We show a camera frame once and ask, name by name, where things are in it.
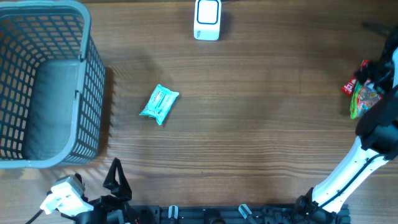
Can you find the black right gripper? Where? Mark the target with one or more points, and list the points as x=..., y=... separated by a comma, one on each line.
x=385, y=84

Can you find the Haribo gummy candy bag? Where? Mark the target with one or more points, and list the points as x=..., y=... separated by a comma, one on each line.
x=363, y=98

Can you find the teal tissue packet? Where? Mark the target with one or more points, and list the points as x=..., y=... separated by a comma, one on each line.
x=160, y=103

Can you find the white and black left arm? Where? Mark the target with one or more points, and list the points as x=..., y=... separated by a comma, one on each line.
x=113, y=208

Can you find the white barcode scanner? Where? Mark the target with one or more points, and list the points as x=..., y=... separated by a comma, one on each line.
x=207, y=20

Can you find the grey plastic shopping basket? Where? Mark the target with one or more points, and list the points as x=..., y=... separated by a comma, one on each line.
x=52, y=85

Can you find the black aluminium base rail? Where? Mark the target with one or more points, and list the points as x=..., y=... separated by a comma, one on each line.
x=268, y=214

